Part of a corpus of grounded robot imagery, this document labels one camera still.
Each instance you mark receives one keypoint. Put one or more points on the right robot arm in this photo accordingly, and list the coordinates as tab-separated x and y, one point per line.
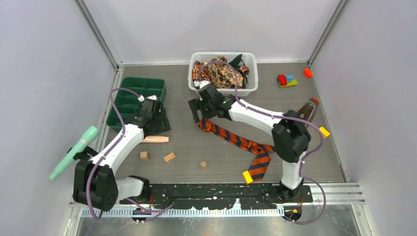
288	131

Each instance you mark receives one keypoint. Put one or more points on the yellow toy brick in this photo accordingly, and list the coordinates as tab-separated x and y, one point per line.
247	177
324	132

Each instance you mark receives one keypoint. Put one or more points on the orange navy striped tie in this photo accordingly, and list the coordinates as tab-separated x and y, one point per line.
262	160

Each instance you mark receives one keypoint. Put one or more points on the dark green tie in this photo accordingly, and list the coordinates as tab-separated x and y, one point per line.
236	61

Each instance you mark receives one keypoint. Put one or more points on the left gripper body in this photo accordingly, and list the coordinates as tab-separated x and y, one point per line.
162	123

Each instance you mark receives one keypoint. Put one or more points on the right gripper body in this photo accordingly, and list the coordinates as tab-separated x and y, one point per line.
207	109

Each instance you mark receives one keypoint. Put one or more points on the stacked lego bricks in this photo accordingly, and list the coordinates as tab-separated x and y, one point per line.
286	81

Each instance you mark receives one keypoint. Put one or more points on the white plastic basket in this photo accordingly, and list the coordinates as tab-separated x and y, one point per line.
249	60

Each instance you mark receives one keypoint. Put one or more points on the mint green microphone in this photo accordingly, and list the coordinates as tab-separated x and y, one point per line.
88	136

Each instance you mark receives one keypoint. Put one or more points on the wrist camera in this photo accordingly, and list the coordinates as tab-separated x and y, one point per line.
142	98
200	84

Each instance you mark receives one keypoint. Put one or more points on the wooden cylinder peg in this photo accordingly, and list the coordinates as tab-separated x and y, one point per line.
156	139

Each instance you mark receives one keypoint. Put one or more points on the small wooden cube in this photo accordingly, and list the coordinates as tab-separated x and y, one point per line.
144	155

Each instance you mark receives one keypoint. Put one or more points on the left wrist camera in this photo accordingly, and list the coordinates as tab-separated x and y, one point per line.
142	98

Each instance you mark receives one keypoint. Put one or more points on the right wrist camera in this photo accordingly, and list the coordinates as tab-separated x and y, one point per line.
200	84

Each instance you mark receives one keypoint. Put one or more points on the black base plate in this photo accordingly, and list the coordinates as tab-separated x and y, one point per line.
217	196

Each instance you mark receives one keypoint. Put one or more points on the brown wooden metronome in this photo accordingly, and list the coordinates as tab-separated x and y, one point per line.
308	110

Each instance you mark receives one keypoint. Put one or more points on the floral patterned tie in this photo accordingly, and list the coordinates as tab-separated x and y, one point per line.
220	73

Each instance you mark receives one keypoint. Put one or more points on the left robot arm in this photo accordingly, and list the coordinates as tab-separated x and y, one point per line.
95	184

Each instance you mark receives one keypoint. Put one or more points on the red toy brick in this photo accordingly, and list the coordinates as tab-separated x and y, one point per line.
307	73

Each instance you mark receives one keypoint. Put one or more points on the small wooden block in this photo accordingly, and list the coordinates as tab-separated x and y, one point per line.
169	157

